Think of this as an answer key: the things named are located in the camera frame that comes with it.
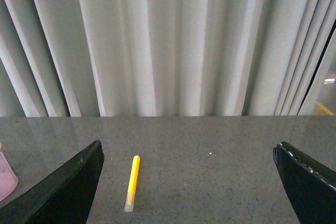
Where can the white pleated curtain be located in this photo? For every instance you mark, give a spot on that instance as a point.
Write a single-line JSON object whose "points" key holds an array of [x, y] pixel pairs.
{"points": [[164, 57]]}

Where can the pink mesh pen cup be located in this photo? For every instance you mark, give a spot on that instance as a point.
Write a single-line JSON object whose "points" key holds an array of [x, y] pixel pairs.
{"points": [[9, 180]]}

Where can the yellow highlighter pen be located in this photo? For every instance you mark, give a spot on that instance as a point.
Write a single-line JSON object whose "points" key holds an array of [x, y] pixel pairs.
{"points": [[130, 198]]}

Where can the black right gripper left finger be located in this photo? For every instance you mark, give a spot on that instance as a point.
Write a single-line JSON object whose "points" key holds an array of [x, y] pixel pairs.
{"points": [[64, 196]]}

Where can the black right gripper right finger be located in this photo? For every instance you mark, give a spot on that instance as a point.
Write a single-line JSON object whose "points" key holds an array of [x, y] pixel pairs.
{"points": [[309, 185]]}

